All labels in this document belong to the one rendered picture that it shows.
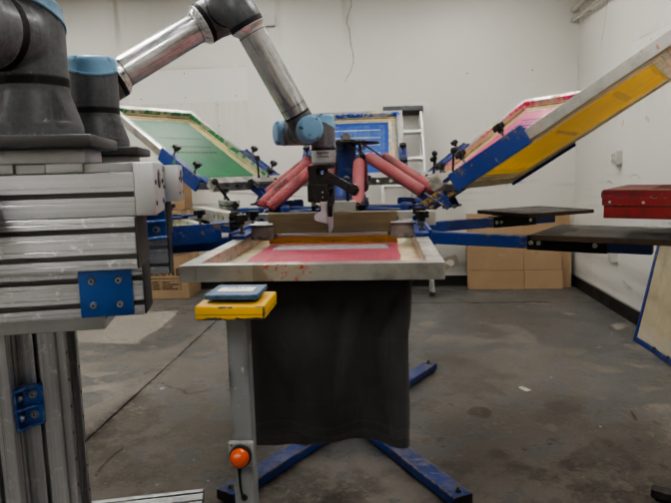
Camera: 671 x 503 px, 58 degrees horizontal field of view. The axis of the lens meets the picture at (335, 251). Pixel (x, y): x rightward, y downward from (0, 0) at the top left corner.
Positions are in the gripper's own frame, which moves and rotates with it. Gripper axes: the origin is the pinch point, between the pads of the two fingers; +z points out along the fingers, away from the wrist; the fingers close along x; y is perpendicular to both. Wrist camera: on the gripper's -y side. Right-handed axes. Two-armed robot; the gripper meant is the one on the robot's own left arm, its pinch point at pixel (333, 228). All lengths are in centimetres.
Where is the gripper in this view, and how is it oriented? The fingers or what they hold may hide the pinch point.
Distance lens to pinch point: 191.7
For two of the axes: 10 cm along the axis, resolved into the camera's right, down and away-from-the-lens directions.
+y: -10.0, 0.2, 0.8
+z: 0.3, 9.9, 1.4
